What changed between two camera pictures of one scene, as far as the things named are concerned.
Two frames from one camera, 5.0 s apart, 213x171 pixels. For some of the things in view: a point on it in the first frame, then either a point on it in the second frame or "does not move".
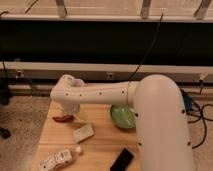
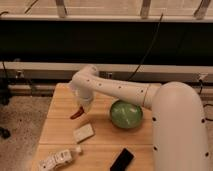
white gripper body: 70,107 -> 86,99
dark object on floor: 5,132 does not move
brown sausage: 63,119 -> 80,112
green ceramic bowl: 123,116 does not move
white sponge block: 83,133 does not move
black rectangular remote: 122,161 does not move
